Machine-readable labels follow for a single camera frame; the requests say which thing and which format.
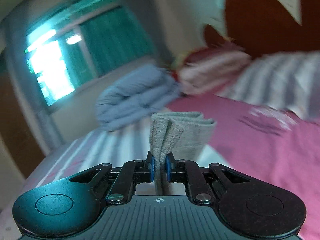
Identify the grey right curtain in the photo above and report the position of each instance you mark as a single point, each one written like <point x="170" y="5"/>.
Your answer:
<point x="146" y="13"/>

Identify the folded blue comforter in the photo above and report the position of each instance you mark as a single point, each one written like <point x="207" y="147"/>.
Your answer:
<point x="142" y="92"/>

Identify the red wooden headboard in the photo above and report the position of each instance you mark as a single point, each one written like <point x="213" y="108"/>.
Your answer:
<point x="266" y="27"/>

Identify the grey fleece pants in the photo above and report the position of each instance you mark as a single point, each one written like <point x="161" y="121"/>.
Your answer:
<point x="184" y="134"/>

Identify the striped pillow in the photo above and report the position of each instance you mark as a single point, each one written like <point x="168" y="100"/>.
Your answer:
<point x="281" y="81"/>

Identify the grey left curtain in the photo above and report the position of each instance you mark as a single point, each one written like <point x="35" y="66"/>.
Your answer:
<point x="15" y="30"/>

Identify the brown wooden door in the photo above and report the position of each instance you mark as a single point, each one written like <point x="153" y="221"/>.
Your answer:
<point x="15" y="131"/>

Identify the red patterned folded blanket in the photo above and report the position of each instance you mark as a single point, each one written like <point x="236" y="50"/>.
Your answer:
<point x="192" y="56"/>

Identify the striped pink grey bedsheet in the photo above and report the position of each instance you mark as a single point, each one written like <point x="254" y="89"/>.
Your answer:
<point x="272" y="146"/>

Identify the grey curtain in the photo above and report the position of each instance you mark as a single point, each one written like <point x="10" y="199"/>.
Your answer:
<point x="146" y="13"/>
<point x="15" y="30"/>

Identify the window with green awning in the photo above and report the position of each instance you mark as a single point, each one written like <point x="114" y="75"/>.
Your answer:
<point x="67" y="56"/>

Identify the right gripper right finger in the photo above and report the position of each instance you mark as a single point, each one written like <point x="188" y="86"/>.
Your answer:
<point x="236" y="205"/>

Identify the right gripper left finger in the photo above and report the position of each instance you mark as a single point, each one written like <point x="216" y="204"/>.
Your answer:
<point x="70" y="206"/>

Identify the folded pink blanket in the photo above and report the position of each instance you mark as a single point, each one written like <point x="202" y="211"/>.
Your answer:
<point x="213" y="72"/>

